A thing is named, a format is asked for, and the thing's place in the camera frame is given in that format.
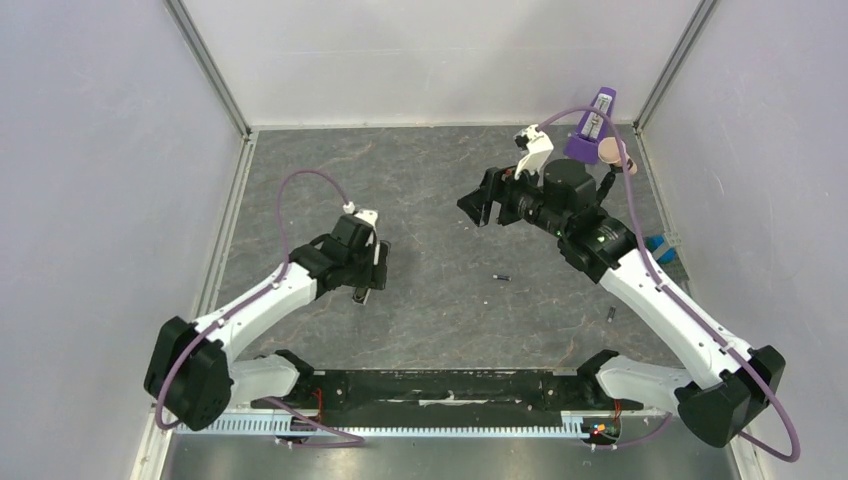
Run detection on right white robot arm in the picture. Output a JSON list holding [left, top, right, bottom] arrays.
[[457, 159, 786, 448]]

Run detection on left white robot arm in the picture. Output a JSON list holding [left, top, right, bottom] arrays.
[[143, 210, 391, 431]]

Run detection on black stand with pink head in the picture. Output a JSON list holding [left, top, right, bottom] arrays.
[[595, 137, 638, 204]]

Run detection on purple metronome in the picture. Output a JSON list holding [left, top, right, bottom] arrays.
[[563, 87, 617, 165]]

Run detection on blue and grey bricks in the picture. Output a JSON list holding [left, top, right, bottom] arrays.
[[644, 234, 680, 265]]

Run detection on grey brick baseplate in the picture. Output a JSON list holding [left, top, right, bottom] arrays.
[[659, 233, 690, 284]]

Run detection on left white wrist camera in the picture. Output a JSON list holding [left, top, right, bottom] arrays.
[[342, 201, 381, 266]]

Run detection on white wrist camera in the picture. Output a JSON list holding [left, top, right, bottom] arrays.
[[342, 201, 381, 266], [514, 124, 554, 179]]

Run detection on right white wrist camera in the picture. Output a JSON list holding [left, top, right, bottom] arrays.
[[514, 124, 554, 179]]

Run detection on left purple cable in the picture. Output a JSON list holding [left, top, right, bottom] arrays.
[[153, 169, 366, 449]]

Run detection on purple cable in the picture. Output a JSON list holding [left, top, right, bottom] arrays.
[[536, 105, 802, 464], [153, 169, 366, 449]]

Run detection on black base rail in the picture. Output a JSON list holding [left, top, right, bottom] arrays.
[[276, 350, 642, 428]]

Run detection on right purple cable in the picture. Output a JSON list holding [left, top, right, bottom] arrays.
[[536, 105, 802, 464]]

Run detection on white slotted cable duct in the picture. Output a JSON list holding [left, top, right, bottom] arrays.
[[198, 410, 612, 440]]

